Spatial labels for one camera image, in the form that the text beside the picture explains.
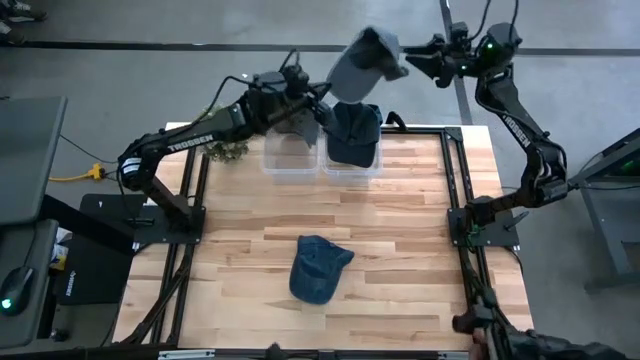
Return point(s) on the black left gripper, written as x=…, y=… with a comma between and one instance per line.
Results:
x=290, y=97

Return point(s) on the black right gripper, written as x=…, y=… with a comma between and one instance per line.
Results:
x=462, y=50

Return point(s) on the grey baseball cap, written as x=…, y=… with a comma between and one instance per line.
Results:
x=355, y=75
x=302, y=130

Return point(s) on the dark navy baseball cap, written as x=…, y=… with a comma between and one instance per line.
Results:
x=355, y=135

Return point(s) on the blue denim baseball cap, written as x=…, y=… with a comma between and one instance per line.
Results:
x=317, y=272

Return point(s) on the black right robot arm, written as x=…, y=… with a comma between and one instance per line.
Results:
x=515, y=127

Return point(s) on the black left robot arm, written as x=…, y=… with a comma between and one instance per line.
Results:
x=190, y=142

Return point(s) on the clear plastic bin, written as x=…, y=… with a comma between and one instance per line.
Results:
x=290, y=160
x=330, y=170

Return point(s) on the small green potted plant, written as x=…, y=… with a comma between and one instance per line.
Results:
x=227, y=150

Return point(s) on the grey framed work table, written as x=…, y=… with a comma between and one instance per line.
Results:
x=602, y=225

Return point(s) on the black computer case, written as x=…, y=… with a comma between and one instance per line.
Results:
x=95, y=270

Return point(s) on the person's hand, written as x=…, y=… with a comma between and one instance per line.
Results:
x=479, y=352

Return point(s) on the dark grey flat panel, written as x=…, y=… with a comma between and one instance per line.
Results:
x=30, y=150

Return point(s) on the small printed carton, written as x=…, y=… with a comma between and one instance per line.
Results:
x=60, y=252

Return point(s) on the grey desk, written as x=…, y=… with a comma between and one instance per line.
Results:
x=30, y=240

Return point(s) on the black computer mouse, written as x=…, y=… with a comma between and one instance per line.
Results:
x=16, y=290

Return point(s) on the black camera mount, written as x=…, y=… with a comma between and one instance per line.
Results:
x=396, y=117

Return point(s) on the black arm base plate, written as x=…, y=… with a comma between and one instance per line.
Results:
x=505, y=237
x=150, y=235

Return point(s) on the silver aluminium bracket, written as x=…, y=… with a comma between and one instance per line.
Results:
x=452, y=356
x=185, y=355

